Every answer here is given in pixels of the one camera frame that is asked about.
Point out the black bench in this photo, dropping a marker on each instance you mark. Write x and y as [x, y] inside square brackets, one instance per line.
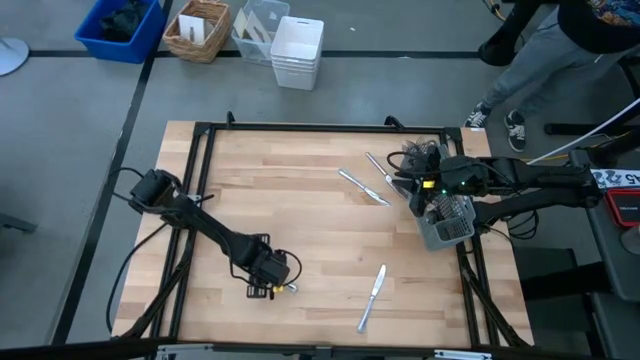
[560, 285]

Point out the black cloth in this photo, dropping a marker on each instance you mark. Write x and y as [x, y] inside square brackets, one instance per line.
[122, 25]

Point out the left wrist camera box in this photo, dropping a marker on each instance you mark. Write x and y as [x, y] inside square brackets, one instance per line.
[256, 291]

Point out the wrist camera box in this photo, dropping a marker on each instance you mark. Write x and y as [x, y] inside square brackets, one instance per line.
[419, 206]
[256, 291]

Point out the white printed label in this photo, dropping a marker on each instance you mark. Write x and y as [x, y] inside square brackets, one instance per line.
[620, 178]

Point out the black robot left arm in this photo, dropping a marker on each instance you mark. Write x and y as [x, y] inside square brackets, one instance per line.
[210, 227]

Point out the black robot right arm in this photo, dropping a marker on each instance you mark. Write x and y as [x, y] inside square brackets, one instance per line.
[540, 176]

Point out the grey plastic cutlery basket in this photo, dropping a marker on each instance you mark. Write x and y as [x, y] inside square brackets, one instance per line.
[452, 232]

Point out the white card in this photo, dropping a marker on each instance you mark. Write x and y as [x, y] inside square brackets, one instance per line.
[197, 22]

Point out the grey round floor base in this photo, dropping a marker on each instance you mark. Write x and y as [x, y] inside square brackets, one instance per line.
[10, 55]

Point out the red and black device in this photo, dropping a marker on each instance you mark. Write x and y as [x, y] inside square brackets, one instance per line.
[625, 207]

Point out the blue plastic bin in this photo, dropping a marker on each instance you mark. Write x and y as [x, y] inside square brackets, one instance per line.
[135, 50]

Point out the black stand base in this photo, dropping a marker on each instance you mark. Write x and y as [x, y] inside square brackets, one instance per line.
[497, 47]

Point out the clear plastic bin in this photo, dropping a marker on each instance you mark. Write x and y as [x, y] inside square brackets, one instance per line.
[277, 10]

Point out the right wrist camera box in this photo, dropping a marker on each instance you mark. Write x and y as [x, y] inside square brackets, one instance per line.
[419, 206]

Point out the grey cart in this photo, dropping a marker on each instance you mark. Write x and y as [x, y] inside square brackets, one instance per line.
[610, 250]

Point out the black floor rail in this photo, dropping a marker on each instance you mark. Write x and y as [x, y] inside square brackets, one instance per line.
[565, 129]

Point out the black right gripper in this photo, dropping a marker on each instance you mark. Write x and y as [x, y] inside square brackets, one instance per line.
[430, 175]

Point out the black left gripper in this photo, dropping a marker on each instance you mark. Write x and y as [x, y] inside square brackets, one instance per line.
[270, 267]

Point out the person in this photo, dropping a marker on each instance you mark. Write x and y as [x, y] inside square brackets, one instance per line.
[545, 60]

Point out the wicker basket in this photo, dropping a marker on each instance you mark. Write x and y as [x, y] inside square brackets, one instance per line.
[192, 52]

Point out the black floor object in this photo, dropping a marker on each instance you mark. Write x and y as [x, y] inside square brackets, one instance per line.
[15, 222]

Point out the beige card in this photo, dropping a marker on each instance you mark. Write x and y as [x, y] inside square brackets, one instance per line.
[240, 22]
[257, 30]

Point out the white stacked plastic bins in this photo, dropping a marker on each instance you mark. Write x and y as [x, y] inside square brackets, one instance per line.
[297, 45]

